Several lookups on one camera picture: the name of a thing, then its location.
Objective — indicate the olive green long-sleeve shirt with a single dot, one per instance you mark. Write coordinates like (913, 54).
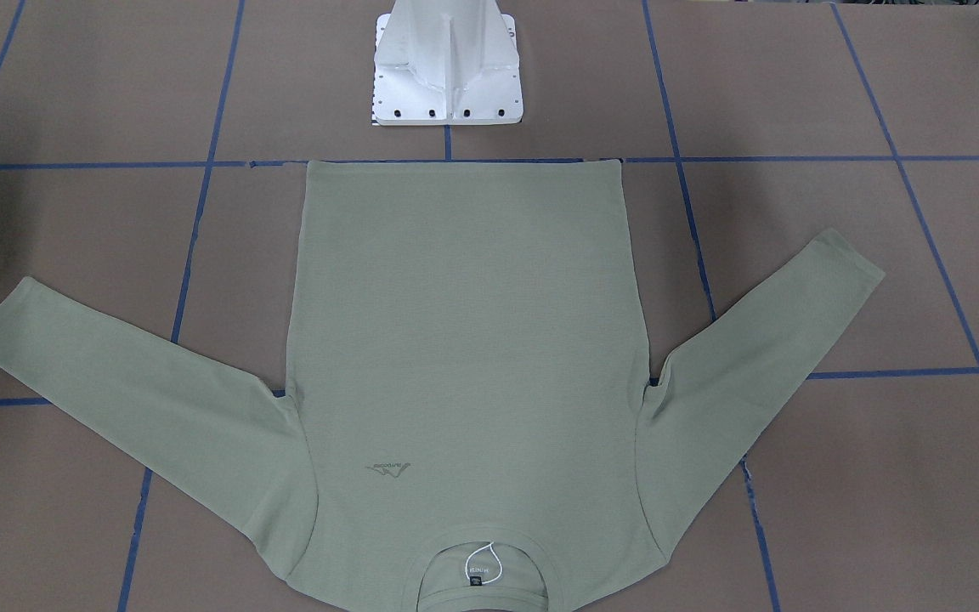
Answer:
(468, 419)

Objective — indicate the white metal robot base mount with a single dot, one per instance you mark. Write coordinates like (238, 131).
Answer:
(446, 64)

